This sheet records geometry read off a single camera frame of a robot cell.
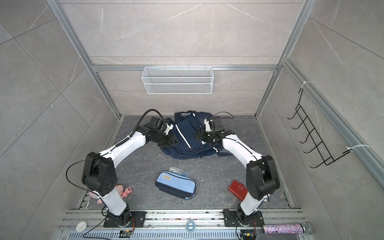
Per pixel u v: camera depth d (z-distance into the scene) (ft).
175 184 2.63
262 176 1.55
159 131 2.42
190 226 2.36
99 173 1.52
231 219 2.39
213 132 2.22
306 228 2.24
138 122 2.17
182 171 2.90
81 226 2.32
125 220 2.16
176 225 2.39
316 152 2.22
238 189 2.69
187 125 3.40
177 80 3.30
